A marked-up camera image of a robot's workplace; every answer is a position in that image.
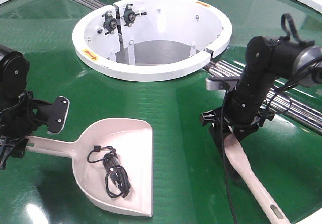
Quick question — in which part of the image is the pink plastic dustpan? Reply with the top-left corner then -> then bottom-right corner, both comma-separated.
26,118 -> 153,217

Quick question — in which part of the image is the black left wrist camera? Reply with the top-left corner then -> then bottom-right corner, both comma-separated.
47,96 -> 70,134

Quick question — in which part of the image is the black cable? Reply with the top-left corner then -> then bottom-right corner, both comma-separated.
87,145 -> 131,199

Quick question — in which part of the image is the black bearing unit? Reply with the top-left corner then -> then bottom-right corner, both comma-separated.
102,11 -> 118,35
121,4 -> 147,27

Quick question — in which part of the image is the right black bearing unit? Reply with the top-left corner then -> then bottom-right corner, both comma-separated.
121,4 -> 147,27

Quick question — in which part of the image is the left black bearing unit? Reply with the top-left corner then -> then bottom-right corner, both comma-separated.
102,11 -> 118,35

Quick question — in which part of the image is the green conveyor belt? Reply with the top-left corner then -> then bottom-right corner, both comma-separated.
1,0 -> 321,223

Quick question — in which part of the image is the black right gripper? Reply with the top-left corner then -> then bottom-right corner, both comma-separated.
200,108 -> 275,182

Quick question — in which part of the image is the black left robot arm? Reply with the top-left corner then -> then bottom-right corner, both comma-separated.
1,45 -> 52,170

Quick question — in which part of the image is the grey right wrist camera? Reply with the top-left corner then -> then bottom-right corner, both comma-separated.
205,76 -> 239,91

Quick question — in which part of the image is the pink hand brush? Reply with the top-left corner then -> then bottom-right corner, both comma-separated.
223,127 -> 290,223

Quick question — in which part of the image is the white central ring housing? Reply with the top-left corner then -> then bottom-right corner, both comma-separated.
72,0 -> 232,82

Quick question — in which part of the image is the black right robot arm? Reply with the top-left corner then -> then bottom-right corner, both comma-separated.
200,13 -> 321,155

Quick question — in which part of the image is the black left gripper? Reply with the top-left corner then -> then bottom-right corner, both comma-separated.
1,90 -> 53,170

